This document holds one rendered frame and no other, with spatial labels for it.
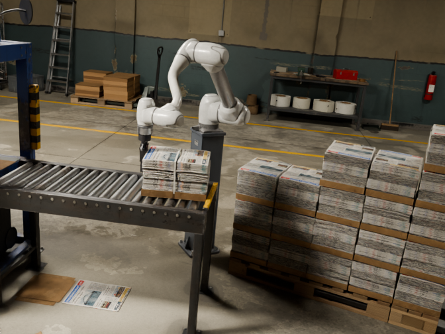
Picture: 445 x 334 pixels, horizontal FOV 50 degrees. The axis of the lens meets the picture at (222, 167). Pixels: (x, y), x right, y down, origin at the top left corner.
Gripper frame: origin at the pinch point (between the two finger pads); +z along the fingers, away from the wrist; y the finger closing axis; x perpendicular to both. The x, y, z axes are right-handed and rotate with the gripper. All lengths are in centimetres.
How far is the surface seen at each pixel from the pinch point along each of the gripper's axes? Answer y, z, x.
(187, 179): -13.6, -0.7, -29.5
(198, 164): -12.9, -10.4, -35.4
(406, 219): 16, 17, -163
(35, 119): 39, -10, 88
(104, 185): -4.7, 14.0, 22.0
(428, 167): 14, -18, -168
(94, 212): -29.4, 20.5, 18.6
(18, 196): -29, 17, 63
